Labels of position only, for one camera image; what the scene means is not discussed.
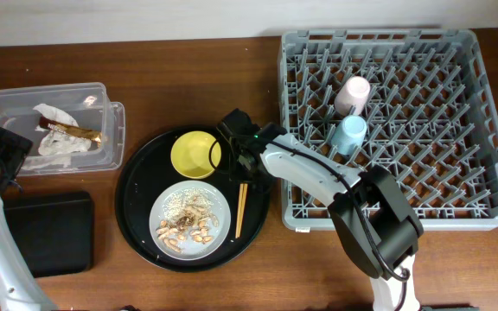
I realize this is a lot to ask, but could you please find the pink cup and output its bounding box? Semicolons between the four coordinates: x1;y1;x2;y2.
334;76;371;116

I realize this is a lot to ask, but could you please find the grey plate with food scraps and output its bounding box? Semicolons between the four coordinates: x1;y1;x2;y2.
149;181;232;262

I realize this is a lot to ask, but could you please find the black rectangular box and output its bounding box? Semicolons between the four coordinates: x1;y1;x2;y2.
3;191;94;278

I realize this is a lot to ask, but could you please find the clear plastic waste bin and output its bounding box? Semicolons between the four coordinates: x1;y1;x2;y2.
0;82;125;176

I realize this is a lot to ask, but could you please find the wooden chopstick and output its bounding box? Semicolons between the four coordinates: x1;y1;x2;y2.
239;183;248;237
235;183;245;239

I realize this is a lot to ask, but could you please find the crumpled white tissue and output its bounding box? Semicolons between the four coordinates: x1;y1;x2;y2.
22;104;92;170

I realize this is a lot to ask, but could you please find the gold snack wrapper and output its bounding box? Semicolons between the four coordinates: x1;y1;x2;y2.
39;117;102;144

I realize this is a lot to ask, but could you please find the grey plastic dishwasher rack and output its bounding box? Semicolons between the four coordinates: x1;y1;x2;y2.
278;29;498;231

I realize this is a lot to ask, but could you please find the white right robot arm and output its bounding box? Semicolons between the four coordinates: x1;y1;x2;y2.
217;109;424;310

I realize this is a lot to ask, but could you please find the yellow bowl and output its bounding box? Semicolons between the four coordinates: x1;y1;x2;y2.
170;130;222;180

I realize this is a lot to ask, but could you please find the light blue cup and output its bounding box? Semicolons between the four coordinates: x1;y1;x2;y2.
331;115;367;156

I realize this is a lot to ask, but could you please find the round black serving tray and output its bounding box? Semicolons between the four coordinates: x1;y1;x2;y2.
115;125;271;273

